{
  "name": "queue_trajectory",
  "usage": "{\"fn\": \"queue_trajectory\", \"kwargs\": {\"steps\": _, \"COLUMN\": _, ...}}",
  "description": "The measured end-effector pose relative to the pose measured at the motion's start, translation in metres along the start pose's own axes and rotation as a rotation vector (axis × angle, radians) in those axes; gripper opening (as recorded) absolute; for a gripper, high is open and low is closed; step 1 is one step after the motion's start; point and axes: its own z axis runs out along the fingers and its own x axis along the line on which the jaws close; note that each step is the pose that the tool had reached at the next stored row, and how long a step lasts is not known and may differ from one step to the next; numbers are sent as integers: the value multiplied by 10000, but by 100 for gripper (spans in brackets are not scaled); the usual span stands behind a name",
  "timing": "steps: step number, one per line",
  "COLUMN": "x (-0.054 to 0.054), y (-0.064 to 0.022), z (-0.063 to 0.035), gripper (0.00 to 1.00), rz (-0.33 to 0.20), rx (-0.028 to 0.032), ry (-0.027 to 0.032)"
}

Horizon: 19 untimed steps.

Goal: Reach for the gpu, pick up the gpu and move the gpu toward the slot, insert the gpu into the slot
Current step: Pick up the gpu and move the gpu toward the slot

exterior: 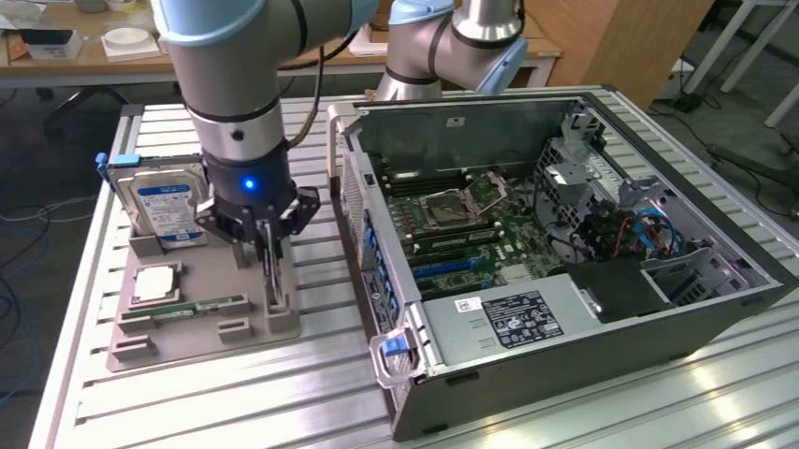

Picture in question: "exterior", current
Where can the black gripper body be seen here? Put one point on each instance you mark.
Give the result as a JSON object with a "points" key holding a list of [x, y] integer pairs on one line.
{"points": [[248, 183]]}

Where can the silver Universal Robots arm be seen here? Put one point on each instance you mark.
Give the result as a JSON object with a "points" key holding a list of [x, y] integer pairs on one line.
{"points": [[231, 70]]}

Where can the black RAM slot bank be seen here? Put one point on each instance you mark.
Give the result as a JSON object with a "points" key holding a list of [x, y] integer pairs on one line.
{"points": [[424, 180]]}

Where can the blue expansion slot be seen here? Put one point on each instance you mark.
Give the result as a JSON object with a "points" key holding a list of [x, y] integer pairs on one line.
{"points": [[450, 265]]}

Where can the hard disk with blue label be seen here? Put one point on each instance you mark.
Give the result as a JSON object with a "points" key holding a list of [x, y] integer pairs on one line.
{"points": [[159, 206]]}

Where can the silver CPU chip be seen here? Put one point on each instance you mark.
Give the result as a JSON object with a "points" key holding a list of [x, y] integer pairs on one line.
{"points": [[156, 285]]}

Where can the green RAM stick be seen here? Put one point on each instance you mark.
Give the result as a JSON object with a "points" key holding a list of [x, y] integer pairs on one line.
{"points": [[187, 308]]}

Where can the CPU socket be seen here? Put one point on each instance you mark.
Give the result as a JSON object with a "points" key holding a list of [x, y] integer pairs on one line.
{"points": [[446, 210]]}

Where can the grey-brown parts rack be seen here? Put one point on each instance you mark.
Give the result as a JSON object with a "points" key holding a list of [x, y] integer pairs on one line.
{"points": [[187, 337]]}

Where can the installed RAM stick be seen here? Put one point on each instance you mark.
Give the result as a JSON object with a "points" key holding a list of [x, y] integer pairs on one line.
{"points": [[455, 239]]}

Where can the metal socket cover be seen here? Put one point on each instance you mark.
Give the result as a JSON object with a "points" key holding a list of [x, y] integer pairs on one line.
{"points": [[487, 187]]}

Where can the black chair base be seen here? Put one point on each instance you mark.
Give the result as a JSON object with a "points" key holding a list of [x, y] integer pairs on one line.
{"points": [[75, 105]]}

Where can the blue case latch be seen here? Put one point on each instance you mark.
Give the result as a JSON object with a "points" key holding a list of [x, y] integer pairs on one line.
{"points": [[394, 348]]}

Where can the green motherboard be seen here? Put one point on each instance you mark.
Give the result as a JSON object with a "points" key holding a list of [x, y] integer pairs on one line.
{"points": [[512, 252]]}

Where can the white box with round bowl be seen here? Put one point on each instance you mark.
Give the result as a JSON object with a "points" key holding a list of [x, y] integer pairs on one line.
{"points": [[131, 42]]}

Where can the wooden desk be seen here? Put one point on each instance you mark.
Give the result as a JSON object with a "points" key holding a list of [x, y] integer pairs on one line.
{"points": [[81, 65]]}

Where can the grey power supply unit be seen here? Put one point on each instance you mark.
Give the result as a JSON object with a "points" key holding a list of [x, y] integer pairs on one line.
{"points": [[506, 322]]}

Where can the white box with black top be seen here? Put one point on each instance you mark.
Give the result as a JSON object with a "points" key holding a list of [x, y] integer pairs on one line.
{"points": [[55, 43]]}

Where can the metal disk bay cage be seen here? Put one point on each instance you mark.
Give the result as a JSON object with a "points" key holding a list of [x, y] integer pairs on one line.
{"points": [[578, 173]]}

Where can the black open PC case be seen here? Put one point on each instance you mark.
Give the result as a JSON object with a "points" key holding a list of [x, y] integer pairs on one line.
{"points": [[562, 374]]}

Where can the wooden cabinet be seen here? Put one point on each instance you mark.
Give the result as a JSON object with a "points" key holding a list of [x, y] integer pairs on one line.
{"points": [[624, 47]]}

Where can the black power adapter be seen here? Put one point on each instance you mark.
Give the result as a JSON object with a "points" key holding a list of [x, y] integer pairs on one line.
{"points": [[688, 103]]}

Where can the white table frame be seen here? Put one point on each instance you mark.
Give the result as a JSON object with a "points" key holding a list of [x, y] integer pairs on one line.
{"points": [[758, 42]]}

